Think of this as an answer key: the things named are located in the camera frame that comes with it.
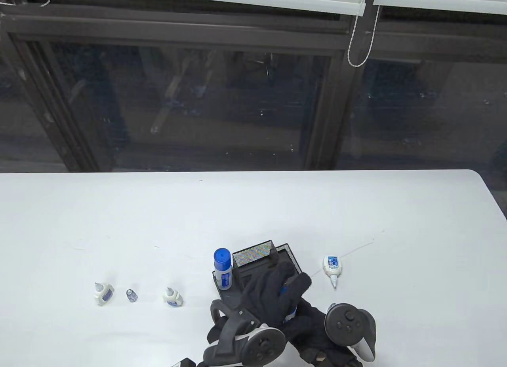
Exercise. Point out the large white glue bottle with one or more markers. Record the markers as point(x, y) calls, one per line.
point(225, 280)
point(291, 314)

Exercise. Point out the small white glue bottle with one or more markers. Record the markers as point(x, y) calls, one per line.
point(105, 295)
point(331, 265)
point(173, 297)

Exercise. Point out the black wrist camera unit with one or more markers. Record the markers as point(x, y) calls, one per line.
point(184, 363)

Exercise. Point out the person's left hand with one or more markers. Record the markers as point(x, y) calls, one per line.
point(265, 291)

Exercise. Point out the dark window frame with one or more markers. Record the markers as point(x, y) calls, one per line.
point(178, 26)

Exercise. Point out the black white tracking controller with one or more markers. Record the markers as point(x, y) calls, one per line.
point(346, 323)
point(263, 347)

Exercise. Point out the person's right hand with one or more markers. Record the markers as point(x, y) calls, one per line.
point(313, 335)

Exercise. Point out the black mesh desk organizer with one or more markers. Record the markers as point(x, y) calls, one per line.
point(253, 256)

